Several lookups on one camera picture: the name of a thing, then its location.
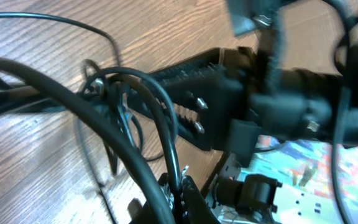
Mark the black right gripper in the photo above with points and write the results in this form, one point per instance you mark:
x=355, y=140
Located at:
x=302, y=107

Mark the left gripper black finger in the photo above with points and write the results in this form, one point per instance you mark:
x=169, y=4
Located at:
x=193, y=208

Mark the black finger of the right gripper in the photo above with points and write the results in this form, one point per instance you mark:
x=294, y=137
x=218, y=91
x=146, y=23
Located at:
x=199, y=131
x=214, y=69

